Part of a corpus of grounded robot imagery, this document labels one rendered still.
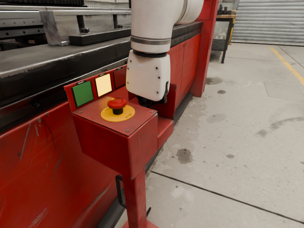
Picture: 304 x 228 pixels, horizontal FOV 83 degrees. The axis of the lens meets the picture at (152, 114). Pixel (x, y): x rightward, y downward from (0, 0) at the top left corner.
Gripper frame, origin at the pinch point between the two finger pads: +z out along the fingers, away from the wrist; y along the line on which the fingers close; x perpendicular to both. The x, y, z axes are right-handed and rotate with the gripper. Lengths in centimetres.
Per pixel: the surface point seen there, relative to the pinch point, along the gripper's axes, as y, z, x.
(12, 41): -84, -3, 8
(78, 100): -9.4, -5.4, -12.9
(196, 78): -35, 53, 173
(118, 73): -9.6, -7.6, 0.4
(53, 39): -34.8, -12.4, -0.5
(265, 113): 50, 70, 171
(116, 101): -1.0, -6.9, -10.3
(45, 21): -36.3, -17.3, -0.6
